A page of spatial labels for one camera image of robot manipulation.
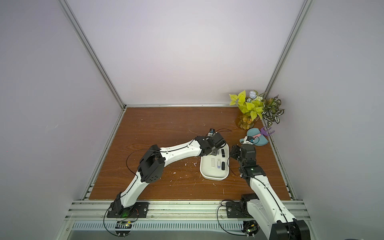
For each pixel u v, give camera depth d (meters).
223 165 0.88
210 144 0.68
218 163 0.88
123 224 0.72
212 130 0.81
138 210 0.73
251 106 0.86
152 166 0.53
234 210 0.72
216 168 0.87
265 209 0.43
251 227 0.70
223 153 0.93
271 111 0.86
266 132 1.07
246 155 0.60
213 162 0.90
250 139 0.73
